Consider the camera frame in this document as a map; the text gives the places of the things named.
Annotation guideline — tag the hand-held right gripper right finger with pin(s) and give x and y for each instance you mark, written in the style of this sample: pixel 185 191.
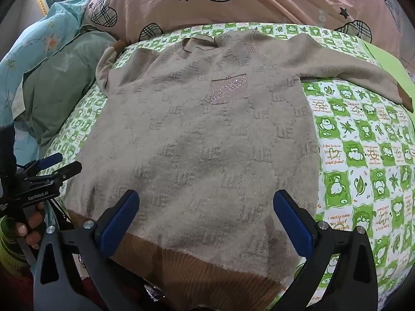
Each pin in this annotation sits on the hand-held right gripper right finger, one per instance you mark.
pixel 292 224

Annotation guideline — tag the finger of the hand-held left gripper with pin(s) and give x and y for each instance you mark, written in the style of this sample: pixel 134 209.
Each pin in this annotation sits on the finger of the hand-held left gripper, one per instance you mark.
pixel 50 161
pixel 66 171

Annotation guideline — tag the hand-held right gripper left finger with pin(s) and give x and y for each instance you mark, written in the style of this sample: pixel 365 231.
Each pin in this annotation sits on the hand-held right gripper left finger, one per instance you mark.
pixel 118 221

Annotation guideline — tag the beige knit sweater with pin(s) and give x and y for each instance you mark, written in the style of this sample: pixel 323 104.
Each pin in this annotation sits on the beige knit sweater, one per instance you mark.
pixel 207 136

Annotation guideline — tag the person's left hand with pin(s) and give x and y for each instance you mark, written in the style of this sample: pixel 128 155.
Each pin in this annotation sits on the person's left hand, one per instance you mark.
pixel 30 230

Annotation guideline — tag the shiny silver wrapper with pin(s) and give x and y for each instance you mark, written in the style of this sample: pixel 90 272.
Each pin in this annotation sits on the shiny silver wrapper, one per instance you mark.
pixel 151 293

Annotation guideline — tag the green pillow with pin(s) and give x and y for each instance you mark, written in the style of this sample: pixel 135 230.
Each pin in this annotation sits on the green pillow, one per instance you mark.
pixel 64 81

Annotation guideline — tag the green checked bed sheet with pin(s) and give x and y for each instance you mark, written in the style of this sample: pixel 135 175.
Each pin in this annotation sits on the green checked bed sheet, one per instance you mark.
pixel 356 136

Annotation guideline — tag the light blue floral quilt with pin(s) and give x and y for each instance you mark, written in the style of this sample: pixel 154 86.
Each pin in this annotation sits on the light blue floral quilt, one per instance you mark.
pixel 42 39

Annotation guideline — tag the plain light green cloth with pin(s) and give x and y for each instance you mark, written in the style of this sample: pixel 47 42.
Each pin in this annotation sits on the plain light green cloth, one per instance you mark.
pixel 395 64

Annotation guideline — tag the pink quilt with plaid hearts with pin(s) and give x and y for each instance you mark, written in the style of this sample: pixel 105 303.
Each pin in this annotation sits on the pink quilt with plaid hearts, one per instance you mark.
pixel 227 6

